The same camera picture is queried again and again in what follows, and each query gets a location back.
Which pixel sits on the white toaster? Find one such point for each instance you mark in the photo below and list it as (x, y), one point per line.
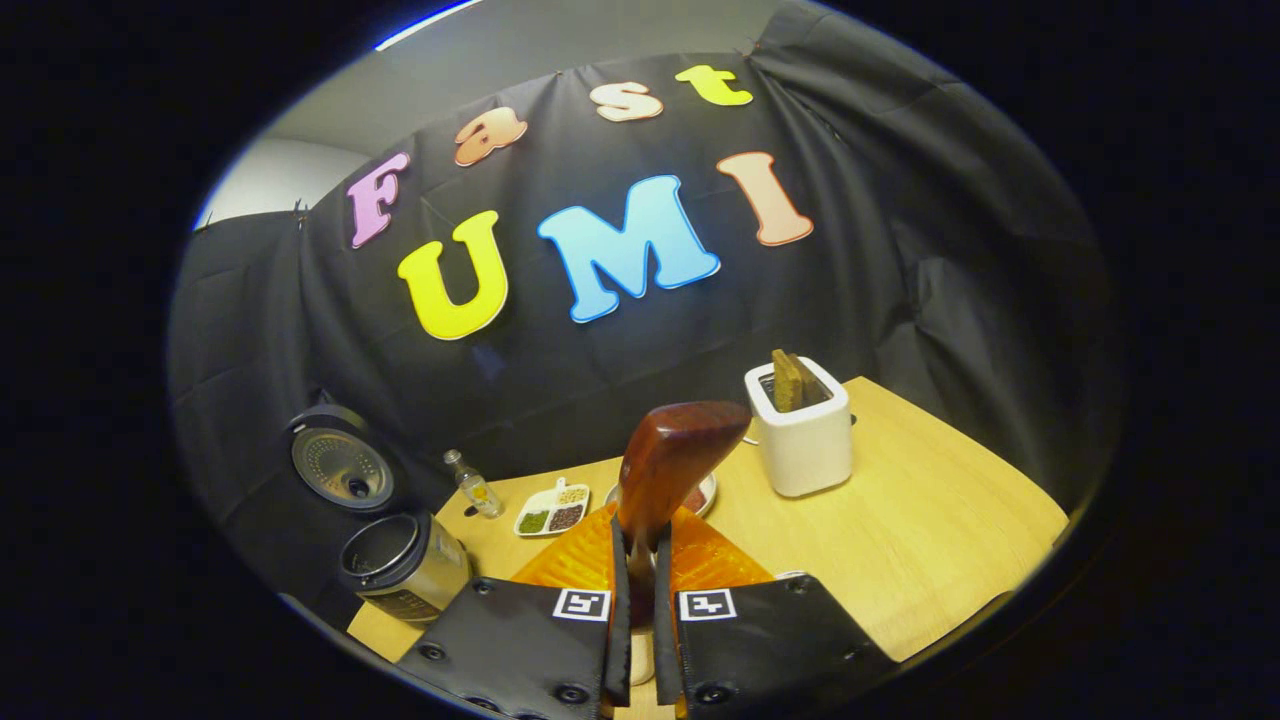
(805, 450)

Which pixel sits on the small glass bottle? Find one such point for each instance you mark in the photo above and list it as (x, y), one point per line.
(478, 490)

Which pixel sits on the red meat piece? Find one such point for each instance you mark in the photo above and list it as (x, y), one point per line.
(694, 500)

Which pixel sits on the white divided bean dish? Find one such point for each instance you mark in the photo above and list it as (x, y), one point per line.
(550, 510)

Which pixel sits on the grey rice cooker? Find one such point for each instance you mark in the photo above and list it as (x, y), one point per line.
(410, 570)

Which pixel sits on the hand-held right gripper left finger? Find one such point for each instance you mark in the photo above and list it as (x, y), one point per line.
(520, 650)

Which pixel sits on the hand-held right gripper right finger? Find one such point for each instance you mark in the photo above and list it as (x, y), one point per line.
(770, 640)

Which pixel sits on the brown bread slice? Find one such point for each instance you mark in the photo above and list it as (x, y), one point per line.
(788, 382)

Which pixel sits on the white round plate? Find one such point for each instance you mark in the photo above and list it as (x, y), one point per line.
(710, 490)

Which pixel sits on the brown wooden spoon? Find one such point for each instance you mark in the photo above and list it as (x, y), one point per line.
(670, 460)

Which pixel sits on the black backdrop cloth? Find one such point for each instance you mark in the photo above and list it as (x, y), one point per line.
(950, 250)

